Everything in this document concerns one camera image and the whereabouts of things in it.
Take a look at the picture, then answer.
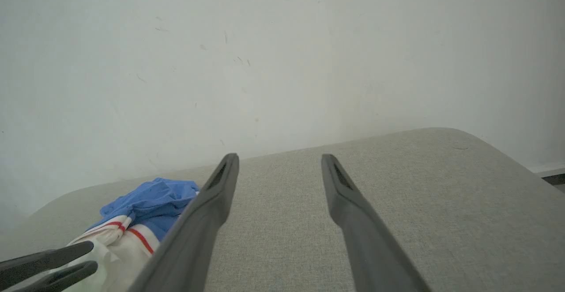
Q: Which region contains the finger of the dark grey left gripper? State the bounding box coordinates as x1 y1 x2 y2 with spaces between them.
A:
13 261 98 292
0 241 94 289

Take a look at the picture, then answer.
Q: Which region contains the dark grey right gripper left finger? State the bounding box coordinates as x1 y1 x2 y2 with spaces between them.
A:
128 153 240 292

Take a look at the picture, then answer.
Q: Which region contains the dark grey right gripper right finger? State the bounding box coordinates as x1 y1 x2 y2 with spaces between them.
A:
321 154 431 292

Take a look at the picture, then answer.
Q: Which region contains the blue white polo shirt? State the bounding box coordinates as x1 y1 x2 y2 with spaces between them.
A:
9 177 201 292

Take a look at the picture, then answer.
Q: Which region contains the white wall baseboard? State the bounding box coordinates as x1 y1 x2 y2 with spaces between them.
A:
529 163 565 186

